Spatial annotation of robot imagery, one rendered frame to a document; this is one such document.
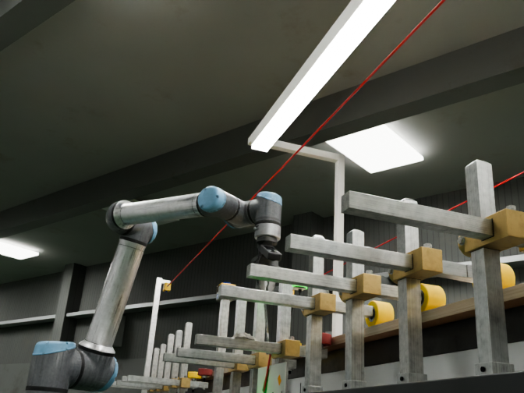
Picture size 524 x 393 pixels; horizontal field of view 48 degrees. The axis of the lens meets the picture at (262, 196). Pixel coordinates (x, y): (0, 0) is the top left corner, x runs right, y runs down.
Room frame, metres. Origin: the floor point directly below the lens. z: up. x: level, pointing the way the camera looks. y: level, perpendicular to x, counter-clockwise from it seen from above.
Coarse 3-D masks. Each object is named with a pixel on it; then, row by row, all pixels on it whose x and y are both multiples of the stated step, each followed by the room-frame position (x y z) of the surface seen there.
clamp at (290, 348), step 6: (276, 342) 1.96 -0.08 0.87; (282, 342) 1.91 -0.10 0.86; (288, 342) 1.88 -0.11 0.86; (294, 342) 1.89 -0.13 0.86; (282, 348) 1.90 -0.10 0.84; (288, 348) 1.89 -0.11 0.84; (294, 348) 1.89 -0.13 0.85; (276, 354) 1.95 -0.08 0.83; (282, 354) 1.90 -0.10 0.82; (288, 354) 1.89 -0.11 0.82; (294, 354) 1.89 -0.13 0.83
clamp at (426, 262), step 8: (424, 248) 1.17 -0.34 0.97; (432, 248) 1.18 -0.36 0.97; (416, 256) 1.19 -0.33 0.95; (424, 256) 1.17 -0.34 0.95; (432, 256) 1.18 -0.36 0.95; (440, 256) 1.18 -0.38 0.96; (416, 264) 1.19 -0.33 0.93; (424, 264) 1.17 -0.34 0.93; (432, 264) 1.18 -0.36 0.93; (440, 264) 1.18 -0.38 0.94; (392, 272) 1.28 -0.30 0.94; (400, 272) 1.25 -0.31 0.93; (408, 272) 1.22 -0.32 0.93; (416, 272) 1.20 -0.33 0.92; (424, 272) 1.19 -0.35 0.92; (432, 272) 1.19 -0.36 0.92; (440, 272) 1.18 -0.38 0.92; (392, 280) 1.30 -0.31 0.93
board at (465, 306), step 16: (512, 288) 1.17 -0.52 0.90; (448, 304) 1.38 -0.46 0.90; (464, 304) 1.32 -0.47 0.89; (512, 304) 1.22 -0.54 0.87; (432, 320) 1.45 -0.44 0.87; (448, 320) 1.44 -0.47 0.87; (336, 336) 1.94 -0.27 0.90; (368, 336) 1.74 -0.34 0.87; (384, 336) 1.72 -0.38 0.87; (224, 368) 3.18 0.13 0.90
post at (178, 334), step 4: (176, 332) 3.63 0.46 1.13; (180, 332) 3.62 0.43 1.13; (176, 336) 3.62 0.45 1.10; (180, 336) 3.62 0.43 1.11; (176, 340) 3.62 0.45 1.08; (180, 340) 3.63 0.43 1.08; (176, 344) 3.62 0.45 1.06; (180, 344) 3.63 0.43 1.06; (176, 348) 3.62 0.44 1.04; (172, 364) 3.63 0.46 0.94; (176, 364) 3.62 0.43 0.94; (172, 368) 3.62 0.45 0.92; (176, 368) 3.62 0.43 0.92; (172, 372) 3.62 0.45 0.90; (176, 372) 3.63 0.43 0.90; (172, 376) 3.62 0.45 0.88; (176, 376) 3.63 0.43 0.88; (172, 388) 3.62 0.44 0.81; (168, 392) 3.65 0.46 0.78; (172, 392) 3.62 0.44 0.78
